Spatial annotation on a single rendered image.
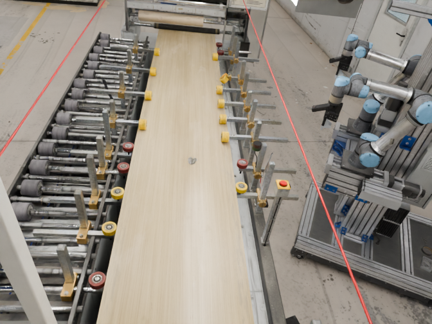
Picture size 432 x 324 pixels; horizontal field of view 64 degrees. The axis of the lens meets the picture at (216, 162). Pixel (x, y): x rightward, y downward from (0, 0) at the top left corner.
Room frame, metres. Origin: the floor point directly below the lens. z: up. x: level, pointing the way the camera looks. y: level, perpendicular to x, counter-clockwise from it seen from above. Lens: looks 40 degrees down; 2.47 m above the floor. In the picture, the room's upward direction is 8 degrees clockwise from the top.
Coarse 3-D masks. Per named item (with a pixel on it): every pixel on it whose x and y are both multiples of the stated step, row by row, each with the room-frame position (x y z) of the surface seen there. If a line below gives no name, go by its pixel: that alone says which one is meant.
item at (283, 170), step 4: (240, 168) 1.92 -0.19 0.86; (248, 168) 1.93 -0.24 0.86; (252, 168) 1.94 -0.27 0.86; (264, 168) 1.96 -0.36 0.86; (276, 168) 1.98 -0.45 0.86; (280, 168) 1.99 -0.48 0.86; (284, 168) 1.99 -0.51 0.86; (288, 168) 2.00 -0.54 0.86; (292, 168) 2.01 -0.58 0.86; (276, 172) 1.97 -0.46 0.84; (280, 172) 1.97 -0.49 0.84; (284, 172) 1.97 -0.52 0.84; (288, 172) 1.98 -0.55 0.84; (292, 172) 1.98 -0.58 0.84
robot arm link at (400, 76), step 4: (412, 56) 2.57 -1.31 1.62; (416, 56) 2.52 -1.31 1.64; (420, 56) 2.51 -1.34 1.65; (396, 76) 2.52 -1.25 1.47; (400, 76) 2.49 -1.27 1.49; (404, 76) 2.48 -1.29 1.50; (408, 76) 2.47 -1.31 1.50; (392, 80) 2.52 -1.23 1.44; (396, 80) 2.50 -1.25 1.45; (400, 80) 2.49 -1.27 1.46; (404, 80) 2.48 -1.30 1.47; (396, 84) 2.49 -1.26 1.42; (368, 96) 2.61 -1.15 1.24; (372, 96) 2.55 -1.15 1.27; (376, 96) 2.53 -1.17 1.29; (380, 96) 2.52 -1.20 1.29; (384, 96) 2.51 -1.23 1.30; (376, 100) 2.51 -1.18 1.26; (380, 100) 2.50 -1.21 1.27; (384, 100) 2.53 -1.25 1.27; (380, 104) 2.51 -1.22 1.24
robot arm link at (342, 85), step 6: (342, 78) 1.87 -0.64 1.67; (348, 78) 1.89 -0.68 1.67; (336, 84) 1.87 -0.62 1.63; (342, 84) 1.85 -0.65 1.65; (348, 84) 1.86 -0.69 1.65; (336, 90) 1.86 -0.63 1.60; (342, 90) 1.85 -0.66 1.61; (348, 90) 1.84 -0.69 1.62; (336, 96) 1.85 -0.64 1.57; (342, 96) 1.86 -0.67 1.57
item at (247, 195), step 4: (248, 192) 1.71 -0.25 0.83; (240, 196) 1.67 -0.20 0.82; (244, 196) 1.68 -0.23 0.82; (248, 196) 1.68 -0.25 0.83; (252, 196) 1.69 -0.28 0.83; (256, 196) 1.69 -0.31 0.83; (268, 196) 1.70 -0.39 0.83; (272, 196) 1.71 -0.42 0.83; (288, 196) 1.73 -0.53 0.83; (292, 196) 1.74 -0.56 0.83; (296, 196) 1.74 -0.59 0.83; (292, 200) 1.73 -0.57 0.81; (296, 200) 1.73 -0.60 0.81
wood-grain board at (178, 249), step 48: (192, 48) 3.89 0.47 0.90; (192, 96) 2.78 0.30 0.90; (144, 144) 1.98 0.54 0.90; (192, 144) 2.07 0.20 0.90; (144, 192) 1.50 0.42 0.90; (192, 192) 1.56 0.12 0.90; (144, 240) 1.14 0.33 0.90; (192, 240) 1.19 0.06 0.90; (240, 240) 1.24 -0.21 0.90; (144, 288) 0.87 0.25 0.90; (192, 288) 0.91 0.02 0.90; (240, 288) 0.94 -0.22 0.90
